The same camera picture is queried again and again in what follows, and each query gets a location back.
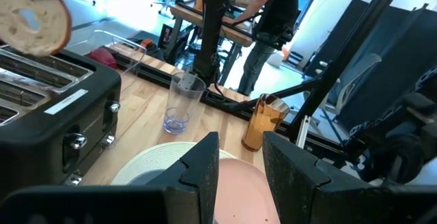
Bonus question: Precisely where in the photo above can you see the person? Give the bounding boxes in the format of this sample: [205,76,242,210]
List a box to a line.
[221,0,302,97]

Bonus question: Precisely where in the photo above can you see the black table edge frame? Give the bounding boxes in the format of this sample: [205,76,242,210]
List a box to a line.
[112,44,346,156]

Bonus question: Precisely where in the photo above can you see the amber drinking glass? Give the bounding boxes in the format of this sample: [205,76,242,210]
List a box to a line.
[241,93,291,152]

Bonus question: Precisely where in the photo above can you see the black frame post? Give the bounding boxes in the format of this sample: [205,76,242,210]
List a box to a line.
[235,0,410,143]

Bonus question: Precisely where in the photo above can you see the clear plastic fruit container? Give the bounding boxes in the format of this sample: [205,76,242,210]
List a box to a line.
[64,29,147,76]

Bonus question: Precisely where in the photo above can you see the black toaster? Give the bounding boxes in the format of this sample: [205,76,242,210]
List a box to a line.
[0,44,122,197]

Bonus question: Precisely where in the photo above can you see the bagel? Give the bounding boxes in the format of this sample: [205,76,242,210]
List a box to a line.
[0,0,72,57]

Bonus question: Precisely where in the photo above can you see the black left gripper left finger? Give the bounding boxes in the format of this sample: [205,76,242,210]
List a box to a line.
[0,131,221,224]

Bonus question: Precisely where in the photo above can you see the white aluminium bracket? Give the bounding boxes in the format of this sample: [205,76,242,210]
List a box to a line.
[296,114,311,149]

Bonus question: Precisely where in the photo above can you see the blue bowl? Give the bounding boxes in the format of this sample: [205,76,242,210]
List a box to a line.
[128,168,171,186]

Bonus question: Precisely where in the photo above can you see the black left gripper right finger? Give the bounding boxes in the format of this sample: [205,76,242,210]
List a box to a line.
[262,130,437,224]

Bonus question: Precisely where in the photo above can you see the clear drinking glass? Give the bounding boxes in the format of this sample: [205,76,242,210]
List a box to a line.
[163,72,208,135]

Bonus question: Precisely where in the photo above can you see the round woven cream placemat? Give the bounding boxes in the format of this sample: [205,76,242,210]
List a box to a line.
[111,141,237,186]

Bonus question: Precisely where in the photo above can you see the dark blue partition screen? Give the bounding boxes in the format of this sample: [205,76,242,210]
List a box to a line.
[303,0,437,132]

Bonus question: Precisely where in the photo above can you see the red apple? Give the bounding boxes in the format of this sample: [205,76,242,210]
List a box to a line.
[87,47,119,70]

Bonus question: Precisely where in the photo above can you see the pink plate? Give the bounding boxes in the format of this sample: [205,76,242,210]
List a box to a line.
[213,158,281,224]

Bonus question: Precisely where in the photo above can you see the wooden work table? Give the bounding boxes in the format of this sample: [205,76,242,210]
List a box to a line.
[169,0,255,47]

